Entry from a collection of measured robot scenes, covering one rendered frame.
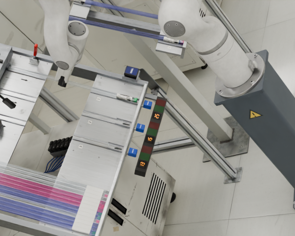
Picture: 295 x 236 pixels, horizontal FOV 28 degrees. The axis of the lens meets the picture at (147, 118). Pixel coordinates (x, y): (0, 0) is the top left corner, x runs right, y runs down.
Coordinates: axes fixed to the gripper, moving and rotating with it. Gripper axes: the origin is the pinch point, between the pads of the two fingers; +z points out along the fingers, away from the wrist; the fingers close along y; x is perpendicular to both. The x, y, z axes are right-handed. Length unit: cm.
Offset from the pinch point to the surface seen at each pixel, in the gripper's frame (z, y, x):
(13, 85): 4.4, 7.4, -16.9
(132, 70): -7.4, -10.7, 23.2
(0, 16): 161, -146, -75
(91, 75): 1.6, -8.0, 9.0
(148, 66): 79, -85, 35
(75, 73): 4.2, -8.0, 2.8
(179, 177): 67, -16, 66
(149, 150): -4.5, 18.8, 38.8
